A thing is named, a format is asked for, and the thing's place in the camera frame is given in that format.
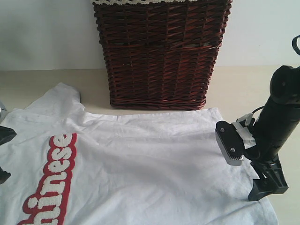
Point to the dark brown wicker basket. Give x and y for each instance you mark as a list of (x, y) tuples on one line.
[(161, 56)]

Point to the white t-shirt red logo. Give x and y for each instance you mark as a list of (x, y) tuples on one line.
[(71, 167)]

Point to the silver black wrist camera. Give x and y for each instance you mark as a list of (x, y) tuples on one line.
[(230, 143)]

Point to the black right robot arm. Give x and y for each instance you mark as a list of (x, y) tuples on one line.
[(284, 89)]

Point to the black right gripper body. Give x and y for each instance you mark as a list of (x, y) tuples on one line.
[(275, 124)]

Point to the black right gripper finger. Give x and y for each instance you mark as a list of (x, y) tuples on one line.
[(262, 187), (275, 175)]

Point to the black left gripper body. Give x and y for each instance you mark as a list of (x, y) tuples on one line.
[(6, 135)]

